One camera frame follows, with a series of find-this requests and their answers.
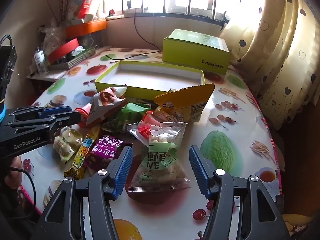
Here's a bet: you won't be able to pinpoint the orange box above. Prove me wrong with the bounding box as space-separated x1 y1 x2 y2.
65 19 107 37

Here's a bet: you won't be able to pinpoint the heart print curtain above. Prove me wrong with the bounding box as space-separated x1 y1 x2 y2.
220 0 320 110

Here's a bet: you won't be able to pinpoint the clear plastic bag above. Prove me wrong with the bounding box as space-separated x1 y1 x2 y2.
41 17 67 53

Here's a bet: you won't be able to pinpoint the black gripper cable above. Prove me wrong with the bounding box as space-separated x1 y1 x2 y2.
10 167 37 213

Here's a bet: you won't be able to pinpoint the beige snack packet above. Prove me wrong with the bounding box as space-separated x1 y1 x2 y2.
53 127 84 162

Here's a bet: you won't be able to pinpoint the gold snack bar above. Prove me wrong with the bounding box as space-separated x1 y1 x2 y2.
64 125 102 180

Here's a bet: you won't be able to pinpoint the brown white snack bag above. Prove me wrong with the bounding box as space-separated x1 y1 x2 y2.
86 87 128 127

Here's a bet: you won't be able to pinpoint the red lid jelly cup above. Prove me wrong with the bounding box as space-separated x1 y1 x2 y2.
141 111 163 140
74 104 92 128

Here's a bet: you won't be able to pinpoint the purple snack packet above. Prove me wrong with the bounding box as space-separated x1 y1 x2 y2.
84 135 133 170

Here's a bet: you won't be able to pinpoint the wooden cabinet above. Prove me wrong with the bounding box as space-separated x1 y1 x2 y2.
275 100 320 218

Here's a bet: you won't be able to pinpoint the striped box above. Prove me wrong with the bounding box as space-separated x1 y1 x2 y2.
49 46 97 70

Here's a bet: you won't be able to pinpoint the white bottle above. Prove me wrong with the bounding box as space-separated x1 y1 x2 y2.
34 47 48 75

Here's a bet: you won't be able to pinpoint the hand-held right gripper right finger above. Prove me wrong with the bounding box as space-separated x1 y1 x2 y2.
189 145 292 240

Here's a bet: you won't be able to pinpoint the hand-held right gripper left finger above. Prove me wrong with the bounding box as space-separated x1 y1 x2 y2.
37 145 133 240

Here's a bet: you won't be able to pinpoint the yellow-green box tray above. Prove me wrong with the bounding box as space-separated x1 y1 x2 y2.
94 60 206 98

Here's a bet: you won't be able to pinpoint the yellow snack bag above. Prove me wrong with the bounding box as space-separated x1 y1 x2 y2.
154 84 215 123

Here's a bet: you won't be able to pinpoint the yellow cloth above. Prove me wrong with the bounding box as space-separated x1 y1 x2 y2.
282 214 313 233

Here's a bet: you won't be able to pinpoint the closed yellow-green gift box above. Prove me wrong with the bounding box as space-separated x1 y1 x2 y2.
162 29 232 75

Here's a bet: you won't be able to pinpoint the clear snack bag green label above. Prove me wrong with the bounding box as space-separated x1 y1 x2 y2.
127 122 192 193

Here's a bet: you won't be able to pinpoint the red textured box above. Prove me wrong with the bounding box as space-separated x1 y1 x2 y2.
47 38 78 64

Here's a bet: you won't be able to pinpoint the fruit printed tablecloth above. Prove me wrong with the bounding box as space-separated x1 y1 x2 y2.
20 46 283 240

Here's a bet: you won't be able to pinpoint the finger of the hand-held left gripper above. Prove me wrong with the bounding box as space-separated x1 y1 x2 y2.
9 106 73 121
7 110 82 133

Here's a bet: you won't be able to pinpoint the dried branches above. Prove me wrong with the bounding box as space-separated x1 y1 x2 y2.
44 0 73 28

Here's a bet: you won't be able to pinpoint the green snack packet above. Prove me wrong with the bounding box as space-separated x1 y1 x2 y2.
101 103 155 134

